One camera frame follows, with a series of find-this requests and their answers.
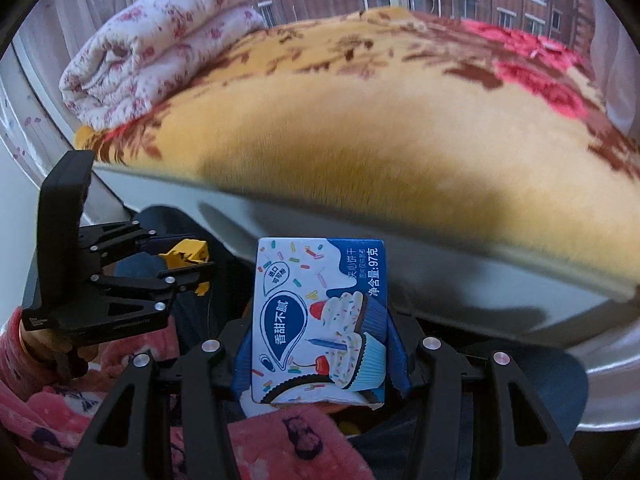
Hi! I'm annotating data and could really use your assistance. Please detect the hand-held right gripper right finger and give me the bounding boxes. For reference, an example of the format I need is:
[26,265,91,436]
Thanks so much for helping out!
[382,309,584,480]

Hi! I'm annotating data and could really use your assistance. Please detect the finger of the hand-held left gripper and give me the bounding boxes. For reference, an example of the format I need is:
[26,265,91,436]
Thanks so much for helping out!
[77,217,211,267]
[82,262,217,333]

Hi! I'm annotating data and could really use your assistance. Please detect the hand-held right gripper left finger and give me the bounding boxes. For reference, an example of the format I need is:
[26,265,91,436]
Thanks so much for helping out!
[64,322,258,480]

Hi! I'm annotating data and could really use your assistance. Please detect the blue white cookie box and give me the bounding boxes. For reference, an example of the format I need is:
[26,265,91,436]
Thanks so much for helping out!
[239,236,388,408]

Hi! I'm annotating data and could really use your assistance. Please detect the person's left forearm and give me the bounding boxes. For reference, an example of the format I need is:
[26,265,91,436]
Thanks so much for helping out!
[0,307,108,480]

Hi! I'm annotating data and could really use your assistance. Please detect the person's left hand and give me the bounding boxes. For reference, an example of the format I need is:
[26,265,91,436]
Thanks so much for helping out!
[19,321,99,367]

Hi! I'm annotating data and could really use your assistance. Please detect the person's blue jeans leg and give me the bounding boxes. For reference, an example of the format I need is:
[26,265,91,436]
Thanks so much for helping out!
[112,250,590,480]

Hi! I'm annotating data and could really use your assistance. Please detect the folded floral quilt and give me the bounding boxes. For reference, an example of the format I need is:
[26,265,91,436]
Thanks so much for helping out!
[59,0,266,131]

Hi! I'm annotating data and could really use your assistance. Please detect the yellow leaf print blanket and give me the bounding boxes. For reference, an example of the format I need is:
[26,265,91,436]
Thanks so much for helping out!
[75,6,640,293]

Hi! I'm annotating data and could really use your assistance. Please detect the pale pink curtain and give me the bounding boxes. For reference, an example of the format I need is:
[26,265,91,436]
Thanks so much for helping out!
[587,0,640,131]

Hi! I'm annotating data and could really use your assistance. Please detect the white bed frame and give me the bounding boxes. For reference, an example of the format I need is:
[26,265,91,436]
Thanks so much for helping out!
[92,165,640,433]

